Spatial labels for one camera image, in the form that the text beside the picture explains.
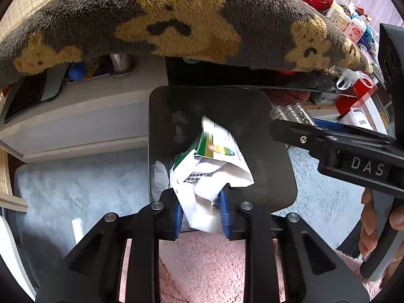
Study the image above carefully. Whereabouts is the blue round object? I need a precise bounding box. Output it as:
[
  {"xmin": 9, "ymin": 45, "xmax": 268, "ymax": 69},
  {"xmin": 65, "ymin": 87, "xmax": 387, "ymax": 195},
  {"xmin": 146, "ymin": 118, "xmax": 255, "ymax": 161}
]
[{"xmin": 68, "ymin": 61, "xmax": 88, "ymax": 82}]

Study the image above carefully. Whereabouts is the beige carton box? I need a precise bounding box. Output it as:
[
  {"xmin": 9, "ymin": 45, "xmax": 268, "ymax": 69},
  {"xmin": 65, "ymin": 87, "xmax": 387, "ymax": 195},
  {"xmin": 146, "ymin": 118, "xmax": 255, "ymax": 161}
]
[{"xmin": 326, "ymin": 3, "xmax": 352, "ymax": 31}]

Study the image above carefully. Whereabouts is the blue packet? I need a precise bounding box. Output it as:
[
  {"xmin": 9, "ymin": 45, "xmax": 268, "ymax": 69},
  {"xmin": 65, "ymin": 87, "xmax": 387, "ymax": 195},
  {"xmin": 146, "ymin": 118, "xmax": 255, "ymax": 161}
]
[{"xmin": 360, "ymin": 25, "xmax": 379, "ymax": 49}]

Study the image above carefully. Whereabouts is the white hairbrush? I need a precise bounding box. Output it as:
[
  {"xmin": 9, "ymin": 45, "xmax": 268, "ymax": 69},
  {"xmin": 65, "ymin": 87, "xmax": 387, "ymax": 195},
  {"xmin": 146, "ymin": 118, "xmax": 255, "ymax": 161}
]
[{"xmin": 358, "ymin": 45, "xmax": 376, "ymax": 70}]

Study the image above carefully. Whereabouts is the person's right hand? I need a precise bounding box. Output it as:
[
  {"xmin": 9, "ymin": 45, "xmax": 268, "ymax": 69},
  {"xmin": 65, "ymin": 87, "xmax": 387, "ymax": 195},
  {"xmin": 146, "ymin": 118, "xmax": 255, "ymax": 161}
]
[{"xmin": 360, "ymin": 189, "xmax": 404, "ymax": 291}]

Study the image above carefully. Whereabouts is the white plastic bag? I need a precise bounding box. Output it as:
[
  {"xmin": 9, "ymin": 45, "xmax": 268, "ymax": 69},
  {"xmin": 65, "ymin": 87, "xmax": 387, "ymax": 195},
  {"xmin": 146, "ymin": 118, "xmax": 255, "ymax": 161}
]
[{"xmin": 335, "ymin": 69, "xmax": 369, "ymax": 91}]

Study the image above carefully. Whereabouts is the white tube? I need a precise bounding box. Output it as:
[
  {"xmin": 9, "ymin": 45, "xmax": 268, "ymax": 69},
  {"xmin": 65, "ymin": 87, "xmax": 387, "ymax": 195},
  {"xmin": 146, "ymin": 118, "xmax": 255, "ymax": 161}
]
[{"xmin": 71, "ymin": 218, "xmax": 83, "ymax": 244}]

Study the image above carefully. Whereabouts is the orange basketball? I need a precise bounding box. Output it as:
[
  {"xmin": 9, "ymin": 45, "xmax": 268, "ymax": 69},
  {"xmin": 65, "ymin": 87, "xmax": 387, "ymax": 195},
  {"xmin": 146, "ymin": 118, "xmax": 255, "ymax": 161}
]
[{"xmin": 271, "ymin": 90, "xmax": 312, "ymax": 105}]

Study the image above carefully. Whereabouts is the white plastic case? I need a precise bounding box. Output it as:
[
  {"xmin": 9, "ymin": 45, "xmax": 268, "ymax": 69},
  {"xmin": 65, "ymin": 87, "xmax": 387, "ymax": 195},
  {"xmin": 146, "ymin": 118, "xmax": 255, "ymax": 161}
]
[{"xmin": 340, "ymin": 107, "xmax": 375, "ymax": 131}]

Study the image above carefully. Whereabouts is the pink fluffy blanket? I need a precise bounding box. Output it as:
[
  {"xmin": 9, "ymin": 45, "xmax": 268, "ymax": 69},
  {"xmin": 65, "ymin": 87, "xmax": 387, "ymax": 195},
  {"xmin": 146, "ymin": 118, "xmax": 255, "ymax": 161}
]
[{"xmin": 118, "ymin": 232, "xmax": 404, "ymax": 303}]

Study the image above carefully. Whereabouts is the silver cylindrical battery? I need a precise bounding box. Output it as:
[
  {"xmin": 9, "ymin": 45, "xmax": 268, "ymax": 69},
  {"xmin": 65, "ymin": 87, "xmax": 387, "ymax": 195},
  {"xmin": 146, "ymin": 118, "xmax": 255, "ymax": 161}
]
[
  {"xmin": 293, "ymin": 102, "xmax": 316, "ymax": 126},
  {"xmin": 282, "ymin": 104, "xmax": 305, "ymax": 123},
  {"xmin": 270, "ymin": 106, "xmax": 291, "ymax": 122}
]

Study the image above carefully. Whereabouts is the wooden slat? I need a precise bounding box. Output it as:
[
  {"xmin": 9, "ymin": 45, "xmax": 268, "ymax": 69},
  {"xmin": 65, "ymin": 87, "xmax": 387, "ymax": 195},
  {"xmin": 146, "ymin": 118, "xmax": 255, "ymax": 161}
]
[{"xmin": 0, "ymin": 192, "xmax": 29, "ymax": 213}]

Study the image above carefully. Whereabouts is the grey bear print fleece blanket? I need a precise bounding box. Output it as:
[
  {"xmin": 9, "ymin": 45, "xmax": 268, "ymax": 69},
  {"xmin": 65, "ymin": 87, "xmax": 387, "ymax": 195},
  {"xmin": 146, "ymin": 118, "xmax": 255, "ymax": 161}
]
[{"xmin": 0, "ymin": 0, "xmax": 374, "ymax": 89}]

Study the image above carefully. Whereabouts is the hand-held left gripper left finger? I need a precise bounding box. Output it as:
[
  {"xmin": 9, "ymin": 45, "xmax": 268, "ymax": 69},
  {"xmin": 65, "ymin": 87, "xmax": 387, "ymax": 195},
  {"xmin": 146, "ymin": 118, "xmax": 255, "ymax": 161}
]
[{"xmin": 36, "ymin": 189, "xmax": 183, "ymax": 303}]

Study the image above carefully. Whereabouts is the chrome metal leg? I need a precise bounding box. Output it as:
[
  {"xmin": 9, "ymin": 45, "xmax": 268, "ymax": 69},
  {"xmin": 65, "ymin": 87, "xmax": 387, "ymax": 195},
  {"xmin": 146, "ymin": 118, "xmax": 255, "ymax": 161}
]
[{"xmin": 109, "ymin": 52, "xmax": 138, "ymax": 78}]

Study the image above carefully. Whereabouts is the black trash bin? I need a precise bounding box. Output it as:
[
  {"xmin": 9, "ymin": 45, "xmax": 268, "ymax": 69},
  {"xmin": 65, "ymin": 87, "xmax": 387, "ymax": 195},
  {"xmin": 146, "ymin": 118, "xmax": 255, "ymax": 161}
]
[{"xmin": 148, "ymin": 85, "xmax": 298, "ymax": 232}]

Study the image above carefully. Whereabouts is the white green paper box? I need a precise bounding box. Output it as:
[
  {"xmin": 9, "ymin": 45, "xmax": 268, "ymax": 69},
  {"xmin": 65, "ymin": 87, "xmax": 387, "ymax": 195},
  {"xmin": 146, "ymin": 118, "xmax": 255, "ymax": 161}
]
[{"xmin": 170, "ymin": 115, "xmax": 255, "ymax": 234}]

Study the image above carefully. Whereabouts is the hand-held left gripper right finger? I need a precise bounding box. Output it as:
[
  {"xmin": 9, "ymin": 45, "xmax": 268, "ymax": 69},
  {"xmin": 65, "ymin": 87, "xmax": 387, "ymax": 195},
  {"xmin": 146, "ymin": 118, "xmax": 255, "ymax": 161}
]
[{"xmin": 218, "ymin": 186, "xmax": 370, "ymax": 303}]

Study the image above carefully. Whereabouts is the white curved panel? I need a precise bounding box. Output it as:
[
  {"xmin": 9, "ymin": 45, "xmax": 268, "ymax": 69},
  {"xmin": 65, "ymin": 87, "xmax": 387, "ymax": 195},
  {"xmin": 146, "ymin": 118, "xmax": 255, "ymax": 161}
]
[{"xmin": 0, "ymin": 216, "xmax": 37, "ymax": 300}]

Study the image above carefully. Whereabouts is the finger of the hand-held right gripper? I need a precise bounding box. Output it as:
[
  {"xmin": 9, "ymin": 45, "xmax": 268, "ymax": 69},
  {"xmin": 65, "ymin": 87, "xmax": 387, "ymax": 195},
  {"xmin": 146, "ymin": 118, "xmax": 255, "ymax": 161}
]
[
  {"xmin": 270, "ymin": 118, "xmax": 341, "ymax": 168},
  {"xmin": 313, "ymin": 119, "xmax": 396, "ymax": 153}
]

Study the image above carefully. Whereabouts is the red box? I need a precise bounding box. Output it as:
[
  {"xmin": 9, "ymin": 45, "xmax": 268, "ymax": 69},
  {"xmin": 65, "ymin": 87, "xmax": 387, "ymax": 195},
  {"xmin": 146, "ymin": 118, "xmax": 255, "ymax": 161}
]
[{"xmin": 334, "ymin": 80, "xmax": 378, "ymax": 116}]

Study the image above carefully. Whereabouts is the white bottle with pink label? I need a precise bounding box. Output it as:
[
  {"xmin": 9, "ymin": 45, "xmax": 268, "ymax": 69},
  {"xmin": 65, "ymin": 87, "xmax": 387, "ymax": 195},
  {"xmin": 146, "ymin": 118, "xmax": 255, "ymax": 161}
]
[{"xmin": 344, "ymin": 17, "xmax": 367, "ymax": 44}]

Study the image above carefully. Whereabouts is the crumpled silvery wrapper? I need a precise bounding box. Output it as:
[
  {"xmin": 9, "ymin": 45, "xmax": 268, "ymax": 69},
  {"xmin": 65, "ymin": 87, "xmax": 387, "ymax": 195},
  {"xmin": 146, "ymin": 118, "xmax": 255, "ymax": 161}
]
[{"xmin": 151, "ymin": 160, "xmax": 173, "ymax": 203}]

